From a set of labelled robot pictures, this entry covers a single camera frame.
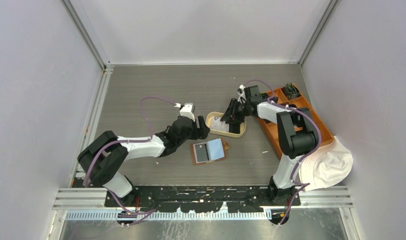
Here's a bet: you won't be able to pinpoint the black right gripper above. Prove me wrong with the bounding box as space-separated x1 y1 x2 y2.
220 98 251 125

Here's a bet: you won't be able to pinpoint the cream oval tray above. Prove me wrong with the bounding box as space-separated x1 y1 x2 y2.
205 112 246 138

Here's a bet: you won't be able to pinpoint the brown leather card holder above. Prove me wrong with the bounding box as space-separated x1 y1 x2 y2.
190 138 229 165

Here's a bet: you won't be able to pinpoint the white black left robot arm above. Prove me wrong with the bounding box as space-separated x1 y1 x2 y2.
77 115 210 207

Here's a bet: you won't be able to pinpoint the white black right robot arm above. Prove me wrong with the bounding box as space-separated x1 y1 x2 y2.
221 85 322 206

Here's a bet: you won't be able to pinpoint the white cards in tray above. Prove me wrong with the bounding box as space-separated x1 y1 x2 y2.
209 116 229 133

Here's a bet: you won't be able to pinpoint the dark green item bundle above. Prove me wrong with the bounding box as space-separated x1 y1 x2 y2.
282 83 301 100

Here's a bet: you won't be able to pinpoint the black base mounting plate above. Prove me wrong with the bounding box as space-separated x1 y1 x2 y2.
104 184 302 215

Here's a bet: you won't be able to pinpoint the orange compartment organizer box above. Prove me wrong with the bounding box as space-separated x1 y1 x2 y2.
257 84 335 160

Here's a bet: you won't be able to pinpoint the white bucket hat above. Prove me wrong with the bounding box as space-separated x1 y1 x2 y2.
299 136 354 192

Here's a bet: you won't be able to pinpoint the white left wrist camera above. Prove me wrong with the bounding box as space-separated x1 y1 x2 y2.
179 103 196 122

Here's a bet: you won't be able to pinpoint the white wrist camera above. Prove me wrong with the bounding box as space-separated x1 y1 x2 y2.
237 85 246 104
179 103 196 122

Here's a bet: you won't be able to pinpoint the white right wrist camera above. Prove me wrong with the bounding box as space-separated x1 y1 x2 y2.
237 85 246 104

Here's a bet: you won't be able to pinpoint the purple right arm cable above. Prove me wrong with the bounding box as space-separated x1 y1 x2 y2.
244 79 323 186

